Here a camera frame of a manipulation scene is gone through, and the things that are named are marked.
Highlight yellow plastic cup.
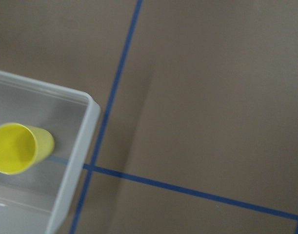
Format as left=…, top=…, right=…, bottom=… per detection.
left=0, top=123, right=55, bottom=175

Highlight clear plastic storage box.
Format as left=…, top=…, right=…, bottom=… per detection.
left=0, top=71, right=100, bottom=234

